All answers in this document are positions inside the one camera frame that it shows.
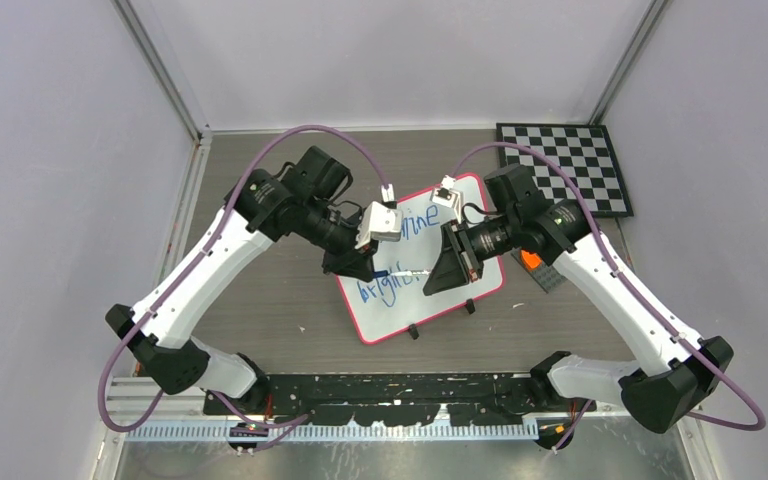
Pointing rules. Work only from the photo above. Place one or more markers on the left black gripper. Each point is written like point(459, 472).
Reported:
point(352, 262)

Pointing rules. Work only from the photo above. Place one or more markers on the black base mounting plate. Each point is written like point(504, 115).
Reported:
point(401, 400)

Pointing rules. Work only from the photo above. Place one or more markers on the black board stop left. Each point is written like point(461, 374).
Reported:
point(413, 331)

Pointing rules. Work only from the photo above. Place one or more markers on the white slotted cable duct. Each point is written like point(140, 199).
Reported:
point(438, 430)

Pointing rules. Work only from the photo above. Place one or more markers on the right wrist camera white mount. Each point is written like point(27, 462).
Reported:
point(446, 195)

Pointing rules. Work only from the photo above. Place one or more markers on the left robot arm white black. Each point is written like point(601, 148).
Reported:
point(299, 200)

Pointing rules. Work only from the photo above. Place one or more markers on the aluminium frame rail front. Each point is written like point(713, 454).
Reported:
point(128, 398)

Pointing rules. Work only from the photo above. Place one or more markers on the orange curved block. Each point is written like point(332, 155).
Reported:
point(529, 260)

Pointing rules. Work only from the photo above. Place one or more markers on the grey lego baseplate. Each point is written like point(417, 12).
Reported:
point(547, 277)

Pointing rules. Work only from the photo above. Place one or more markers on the black white checkerboard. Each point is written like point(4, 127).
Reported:
point(585, 153)

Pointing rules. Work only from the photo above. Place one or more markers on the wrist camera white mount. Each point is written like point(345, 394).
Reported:
point(446, 195)
point(379, 223)

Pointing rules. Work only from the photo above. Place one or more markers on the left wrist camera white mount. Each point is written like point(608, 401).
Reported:
point(379, 223)

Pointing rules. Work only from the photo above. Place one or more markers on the white whiteboard pink rim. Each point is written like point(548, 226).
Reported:
point(388, 306)

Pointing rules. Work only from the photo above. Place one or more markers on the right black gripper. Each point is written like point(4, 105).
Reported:
point(456, 264)

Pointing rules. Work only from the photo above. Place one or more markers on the white marker blue cap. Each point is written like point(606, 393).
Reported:
point(410, 273)

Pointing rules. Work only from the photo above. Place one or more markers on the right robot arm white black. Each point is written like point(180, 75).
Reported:
point(670, 372)

